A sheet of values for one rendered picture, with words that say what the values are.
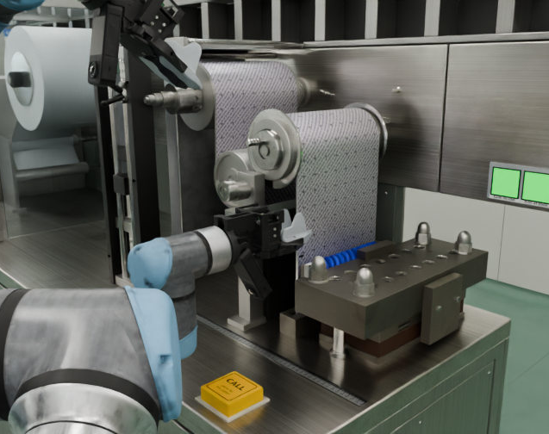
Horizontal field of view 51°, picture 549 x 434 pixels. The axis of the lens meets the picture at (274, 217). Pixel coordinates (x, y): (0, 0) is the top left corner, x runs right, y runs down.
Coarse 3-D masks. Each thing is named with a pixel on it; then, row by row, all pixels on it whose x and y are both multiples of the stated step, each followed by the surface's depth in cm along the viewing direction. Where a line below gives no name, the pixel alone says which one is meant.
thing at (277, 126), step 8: (264, 120) 106; (272, 120) 104; (256, 128) 108; (264, 128) 106; (272, 128) 104; (280, 128) 103; (280, 136) 103; (288, 136) 102; (288, 144) 102; (288, 152) 103; (288, 160) 103; (256, 168) 110; (280, 168) 105; (288, 168) 104; (272, 176) 107; (280, 176) 105
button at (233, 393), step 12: (216, 384) 89; (228, 384) 89; (240, 384) 89; (252, 384) 89; (204, 396) 88; (216, 396) 86; (228, 396) 86; (240, 396) 86; (252, 396) 87; (216, 408) 86; (228, 408) 84; (240, 408) 86
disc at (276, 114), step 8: (264, 112) 107; (272, 112) 105; (280, 112) 104; (256, 120) 109; (280, 120) 104; (288, 120) 103; (288, 128) 103; (296, 128) 102; (248, 136) 111; (296, 136) 102; (296, 144) 102; (248, 152) 112; (296, 152) 102; (296, 160) 103; (296, 168) 103; (288, 176) 105; (272, 184) 109; (280, 184) 107; (288, 184) 106
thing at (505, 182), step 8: (496, 168) 109; (496, 176) 109; (504, 176) 108; (512, 176) 107; (496, 184) 109; (504, 184) 108; (512, 184) 107; (496, 192) 110; (504, 192) 109; (512, 192) 108
